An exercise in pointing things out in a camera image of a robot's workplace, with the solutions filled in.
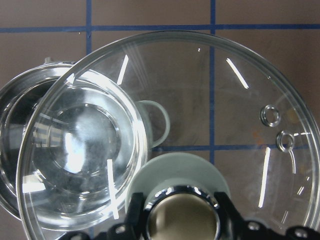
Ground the glass pot lid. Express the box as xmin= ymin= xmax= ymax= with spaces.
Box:
xmin=16 ymin=31 xmax=320 ymax=240

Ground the pale green cooking pot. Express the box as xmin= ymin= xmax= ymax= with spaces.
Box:
xmin=0 ymin=62 xmax=171 ymax=231

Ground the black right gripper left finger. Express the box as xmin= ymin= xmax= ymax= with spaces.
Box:
xmin=124 ymin=192 xmax=146 ymax=240

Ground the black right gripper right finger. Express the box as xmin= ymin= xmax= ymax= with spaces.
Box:
xmin=214 ymin=191 xmax=245 ymax=240

